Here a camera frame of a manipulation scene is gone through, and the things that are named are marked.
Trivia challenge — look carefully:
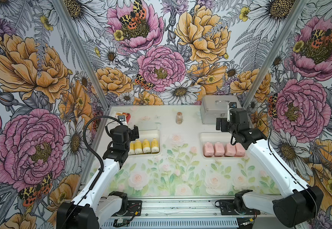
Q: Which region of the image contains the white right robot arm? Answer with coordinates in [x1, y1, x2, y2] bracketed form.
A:
[216, 108, 324, 228]

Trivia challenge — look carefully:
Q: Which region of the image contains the aluminium front rail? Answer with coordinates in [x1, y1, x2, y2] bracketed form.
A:
[102, 196, 302, 218]

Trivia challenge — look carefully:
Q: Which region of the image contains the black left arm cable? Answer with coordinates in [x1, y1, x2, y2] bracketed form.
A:
[58, 115, 125, 229]

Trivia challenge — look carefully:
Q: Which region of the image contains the white storage tray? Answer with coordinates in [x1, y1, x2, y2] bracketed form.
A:
[199, 133, 247, 159]
[132, 130, 161, 155]

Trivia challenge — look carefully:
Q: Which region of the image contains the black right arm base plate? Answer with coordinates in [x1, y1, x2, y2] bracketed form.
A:
[214, 199, 261, 217]

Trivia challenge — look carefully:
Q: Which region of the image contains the white left storage tray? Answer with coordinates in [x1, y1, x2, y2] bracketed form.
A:
[132, 130, 161, 155]

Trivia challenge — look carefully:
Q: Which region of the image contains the red object behind left gripper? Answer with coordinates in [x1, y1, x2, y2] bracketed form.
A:
[111, 111, 131, 126]

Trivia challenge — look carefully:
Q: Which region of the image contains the white right storage tray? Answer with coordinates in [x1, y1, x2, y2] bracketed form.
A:
[199, 133, 247, 159]

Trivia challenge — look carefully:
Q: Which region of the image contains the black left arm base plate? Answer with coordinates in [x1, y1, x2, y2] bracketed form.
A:
[112, 200, 143, 217]

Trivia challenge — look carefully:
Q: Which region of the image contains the yellow pencil sharpener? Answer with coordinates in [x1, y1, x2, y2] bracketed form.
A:
[129, 142, 135, 155]
[151, 138, 160, 154]
[134, 140, 143, 155]
[142, 139, 151, 154]

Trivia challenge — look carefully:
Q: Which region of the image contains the pink pencil sharpener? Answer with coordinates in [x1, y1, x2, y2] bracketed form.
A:
[214, 142, 225, 157]
[225, 143, 236, 157]
[203, 142, 215, 157]
[235, 143, 246, 157]

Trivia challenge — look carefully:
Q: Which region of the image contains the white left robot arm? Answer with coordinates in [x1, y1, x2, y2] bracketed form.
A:
[56, 125, 139, 229]

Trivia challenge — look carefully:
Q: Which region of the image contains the white vented cable duct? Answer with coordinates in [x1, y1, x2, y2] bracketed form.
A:
[100, 218, 239, 229]

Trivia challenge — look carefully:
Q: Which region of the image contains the small clear glass bottle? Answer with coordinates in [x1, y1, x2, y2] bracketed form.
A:
[175, 112, 183, 125]

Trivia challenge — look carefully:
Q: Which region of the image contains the silver aluminium first aid case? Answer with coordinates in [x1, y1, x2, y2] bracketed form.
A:
[200, 95, 241, 125]

